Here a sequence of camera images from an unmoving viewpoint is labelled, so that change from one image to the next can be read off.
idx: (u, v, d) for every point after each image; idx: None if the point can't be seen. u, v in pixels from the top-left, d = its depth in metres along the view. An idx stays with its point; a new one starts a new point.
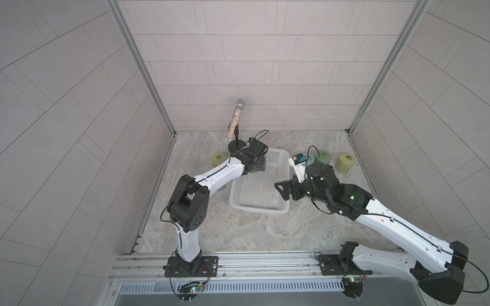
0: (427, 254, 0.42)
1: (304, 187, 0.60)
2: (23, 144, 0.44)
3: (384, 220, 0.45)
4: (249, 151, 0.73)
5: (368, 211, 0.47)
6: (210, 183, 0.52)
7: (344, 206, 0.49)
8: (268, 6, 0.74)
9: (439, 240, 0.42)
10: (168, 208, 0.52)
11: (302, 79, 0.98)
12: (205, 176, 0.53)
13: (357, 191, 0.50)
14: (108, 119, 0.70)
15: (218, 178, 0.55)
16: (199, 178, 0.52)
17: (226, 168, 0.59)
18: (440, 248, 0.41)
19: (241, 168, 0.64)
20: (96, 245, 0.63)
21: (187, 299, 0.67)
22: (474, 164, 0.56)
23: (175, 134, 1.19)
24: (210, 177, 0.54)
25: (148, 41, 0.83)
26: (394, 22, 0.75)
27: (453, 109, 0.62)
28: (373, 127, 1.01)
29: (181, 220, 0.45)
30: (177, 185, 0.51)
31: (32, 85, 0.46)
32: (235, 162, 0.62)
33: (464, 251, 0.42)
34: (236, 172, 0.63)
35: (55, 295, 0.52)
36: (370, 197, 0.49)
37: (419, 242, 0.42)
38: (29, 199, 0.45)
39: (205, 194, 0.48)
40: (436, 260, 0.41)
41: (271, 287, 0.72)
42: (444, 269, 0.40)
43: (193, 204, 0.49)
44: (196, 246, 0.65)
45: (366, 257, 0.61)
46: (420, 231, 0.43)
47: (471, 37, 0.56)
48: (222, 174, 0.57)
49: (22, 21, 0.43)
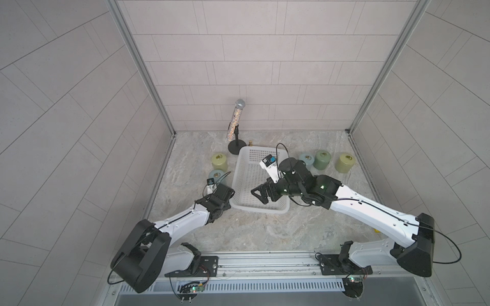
0: (395, 229, 0.44)
1: (280, 187, 0.61)
2: (23, 144, 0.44)
3: (353, 204, 0.48)
4: (214, 196, 0.71)
5: (338, 196, 0.49)
6: (171, 231, 0.47)
7: (315, 197, 0.51)
8: (268, 6, 0.74)
9: (406, 215, 0.44)
10: (113, 263, 0.43)
11: (302, 79, 0.98)
12: (167, 222, 0.49)
13: (328, 181, 0.52)
14: (108, 118, 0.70)
15: (181, 225, 0.51)
16: (159, 224, 0.47)
17: (190, 215, 0.55)
18: (406, 222, 0.43)
19: (206, 217, 0.61)
20: (96, 245, 0.63)
21: (187, 299, 0.67)
22: (473, 164, 0.58)
23: (175, 134, 1.19)
24: (173, 223, 0.49)
25: (148, 42, 0.83)
26: (393, 22, 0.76)
27: (453, 109, 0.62)
28: (373, 127, 1.01)
29: (128, 279, 0.41)
30: (130, 233, 0.45)
31: (33, 85, 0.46)
32: (200, 208, 0.60)
33: (429, 222, 0.44)
34: (202, 218, 0.60)
35: (55, 295, 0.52)
36: (340, 185, 0.51)
37: (386, 219, 0.44)
38: (30, 199, 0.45)
39: (164, 242, 0.43)
40: (404, 233, 0.43)
41: (270, 287, 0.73)
42: (411, 241, 0.42)
43: (148, 255, 0.42)
44: (181, 257, 0.60)
45: (360, 252, 0.61)
46: (387, 210, 0.45)
47: (471, 37, 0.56)
48: (185, 222, 0.52)
49: (22, 21, 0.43)
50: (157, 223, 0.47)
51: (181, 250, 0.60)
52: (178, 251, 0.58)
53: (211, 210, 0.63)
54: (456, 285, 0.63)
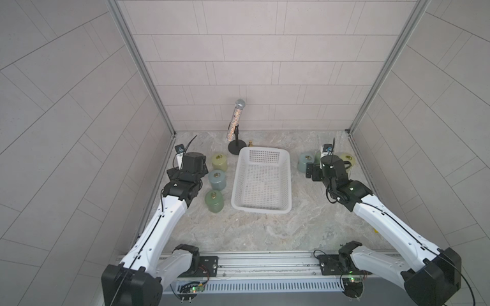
0: (409, 247, 0.44)
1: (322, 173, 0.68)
2: (24, 143, 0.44)
3: (375, 212, 0.50)
4: (184, 174, 0.59)
5: (363, 201, 0.52)
6: (145, 261, 0.40)
7: (342, 195, 0.56)
8: (268, 6, 0.74)
9: (429, 241, 0.43)
10: None
11: (302, 79, 0.98)
12: (136, 253, 0.41)
13: (360, 186, 0.55)
14: (108, 118, 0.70)
15: (155, 244, 0.43)
16: (129, 261, 0.40)
17: (161, 221, 0.46)
18: (424, 246, 0.42)
19: (183, 204, 0.52)
20: (96, 245, 0.63)
21: (187, 299, 0.67)
22: (473, 164, 0.58)
23: (175, 134, 1.19)
24: (145, 248, 0.42)
25: (148, 42, 0.83)
26: (393, 22, 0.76)
27: (453, 109, 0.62)
28: (373, 127, 1.01)
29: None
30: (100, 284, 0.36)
31: (32, 84, 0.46)
32: (169, 206, 0.50)
33: (452, 257, 0.42)
34: (178, 214, 0.51)
35: (55, 295, 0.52)
36: (369, 193, 0.53)
37: (404, 236, 0.44)
38: (29, 199, 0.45)
39: (144, 280, 0.37)
40: (416, 254, 0.42)
41: (270, 287, 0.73)
42: (422, 264, 0.41)
43: (134, 298, 0.38)
44: (180, 262, 0.59)
45: (365, 255, 0.61)
46: (410, 230, 0.45)
47: (471, 37, 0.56)
48: (159, 235, 0.44)
49: (22, 21, 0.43)
50: (125, 261, 0.40)
51: (178, 254, 0.60)
52: (175, 257, 0.58)
53: (185, 192, 0.53)
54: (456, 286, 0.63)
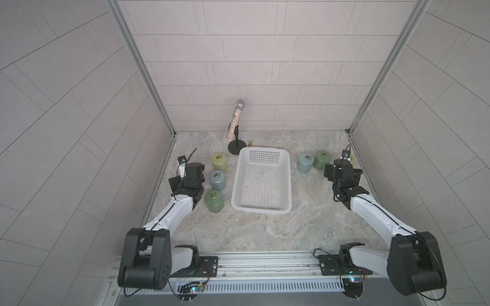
0: (386, 227, 0.49)
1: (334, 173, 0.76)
2: (24, 143, 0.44)
3: (364, 202, 0.57)
4: (187, 182, 0.69)
5: (358, 196, 0.60)
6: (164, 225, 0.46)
7: (342, 194, 0.65)
8: (268, 6, 0.74)
9: (408, 225, 0.46)
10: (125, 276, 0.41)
11: (302, 79, 0.98)
12: (157, 220, 0.48)
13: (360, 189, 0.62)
14: (108, 118, 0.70)
15: (171, 217, 0.50)
16: (150, 225, 0.46)
17: (175, 204, 0.55)
18: (400, 226, 0.46)
19: (191, 201, 0.61)
20: (96, 245, 0.64)
21: (187, 299, 0.67)
22: (473, 164, 0.58)
23: (175, 134, 1.19)
24: (163, 218, 0.48)
25: (148, 42, 0.83)
26: (393, 22, 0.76)
27: (453, 109, 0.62)
28: (373, 127, 1.01)
29: (145, 285, 0.41)
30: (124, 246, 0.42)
31: (32, 85, 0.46)
32: (181, 196, 0.60)
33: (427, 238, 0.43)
34: (186, 206, 0.59)
35: (56, 294, 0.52)
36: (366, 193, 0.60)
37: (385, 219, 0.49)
38: (29, 199, 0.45)
39: (164, 237, 0.43)
40: (390, 231, 0.47)
41: (270, 287, 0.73)
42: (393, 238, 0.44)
43: (154, 252, 0.42)
44: (184, 254, 0.61)
45: (360, 248, 0.62)
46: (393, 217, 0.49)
47: (471, 38, 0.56)
48: (174, 211, 0.52)
49: (22, 21, 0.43)
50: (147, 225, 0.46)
51: (181, 248, 0.61)
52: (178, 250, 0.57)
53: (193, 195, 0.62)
54: (456, 286, 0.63)
